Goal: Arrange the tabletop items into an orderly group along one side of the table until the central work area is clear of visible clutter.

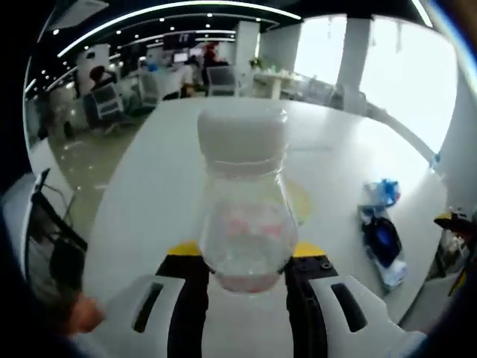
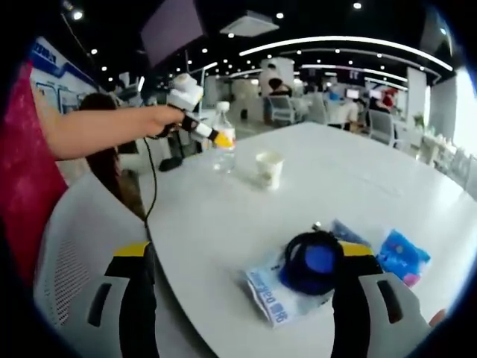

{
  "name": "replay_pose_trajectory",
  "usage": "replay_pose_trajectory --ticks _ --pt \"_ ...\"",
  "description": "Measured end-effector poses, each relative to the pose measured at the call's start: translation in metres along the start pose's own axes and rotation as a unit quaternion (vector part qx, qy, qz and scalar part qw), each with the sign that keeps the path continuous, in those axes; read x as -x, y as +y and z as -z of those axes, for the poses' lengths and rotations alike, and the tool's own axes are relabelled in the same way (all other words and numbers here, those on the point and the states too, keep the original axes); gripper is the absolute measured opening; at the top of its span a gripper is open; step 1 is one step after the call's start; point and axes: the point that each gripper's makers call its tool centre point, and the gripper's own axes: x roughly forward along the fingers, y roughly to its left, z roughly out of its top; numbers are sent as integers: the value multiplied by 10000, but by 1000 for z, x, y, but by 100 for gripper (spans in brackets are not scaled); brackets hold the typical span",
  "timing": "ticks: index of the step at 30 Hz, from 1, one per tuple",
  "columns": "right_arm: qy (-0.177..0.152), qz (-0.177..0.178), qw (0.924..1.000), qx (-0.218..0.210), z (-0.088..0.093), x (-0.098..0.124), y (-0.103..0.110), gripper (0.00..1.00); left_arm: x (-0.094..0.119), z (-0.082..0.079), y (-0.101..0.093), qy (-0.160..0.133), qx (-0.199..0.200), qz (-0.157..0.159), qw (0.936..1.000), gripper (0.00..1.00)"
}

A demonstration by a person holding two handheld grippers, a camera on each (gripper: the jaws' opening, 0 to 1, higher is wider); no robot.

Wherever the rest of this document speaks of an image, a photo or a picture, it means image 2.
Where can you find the grey office chair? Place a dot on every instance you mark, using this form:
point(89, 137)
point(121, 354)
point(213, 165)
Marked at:
point(383, 128)
point(280, 110)

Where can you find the wet wipes packet blue lid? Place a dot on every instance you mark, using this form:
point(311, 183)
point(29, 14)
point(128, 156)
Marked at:
point(268, 294)

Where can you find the clear plastic water bottle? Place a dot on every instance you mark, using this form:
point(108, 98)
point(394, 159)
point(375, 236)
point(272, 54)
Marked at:
point(224, 156)

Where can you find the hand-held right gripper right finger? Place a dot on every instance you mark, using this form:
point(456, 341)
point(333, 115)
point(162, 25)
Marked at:
point(354, 306)

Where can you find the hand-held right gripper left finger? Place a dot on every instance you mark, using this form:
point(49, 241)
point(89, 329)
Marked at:
point(138, 298)

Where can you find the blue tissue packet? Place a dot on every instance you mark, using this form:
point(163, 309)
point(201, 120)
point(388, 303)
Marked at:
point(404, 257)

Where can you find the white table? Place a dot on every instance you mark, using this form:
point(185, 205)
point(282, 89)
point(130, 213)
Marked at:
point(223, 209)

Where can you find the hanging dark screen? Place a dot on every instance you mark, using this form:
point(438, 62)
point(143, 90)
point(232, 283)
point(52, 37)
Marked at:
point(171, 30)

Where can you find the blue white wall poster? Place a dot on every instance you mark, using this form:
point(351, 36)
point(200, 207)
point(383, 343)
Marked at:
point(56, 78)

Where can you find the ceiling air conditioner unit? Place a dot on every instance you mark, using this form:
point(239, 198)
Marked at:
point(249, 24)

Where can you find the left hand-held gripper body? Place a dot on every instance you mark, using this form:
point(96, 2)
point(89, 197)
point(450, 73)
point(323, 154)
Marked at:
point(184, 93)

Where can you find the person's left hand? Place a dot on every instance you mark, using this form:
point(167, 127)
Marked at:
point(165, 119)

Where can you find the white printed paper cup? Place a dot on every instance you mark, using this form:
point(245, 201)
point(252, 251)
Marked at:
point(269, 171)

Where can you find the small black device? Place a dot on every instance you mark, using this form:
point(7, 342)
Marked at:
point(170, 164)

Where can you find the white mesh chair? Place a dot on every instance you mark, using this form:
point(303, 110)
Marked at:
point(78, 231)

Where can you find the person's right hand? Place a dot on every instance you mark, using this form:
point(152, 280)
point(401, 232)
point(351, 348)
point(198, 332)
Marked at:
point(438, 318)

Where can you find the person in red shirt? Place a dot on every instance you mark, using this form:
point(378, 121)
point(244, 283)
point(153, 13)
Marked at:
point(22, 168)

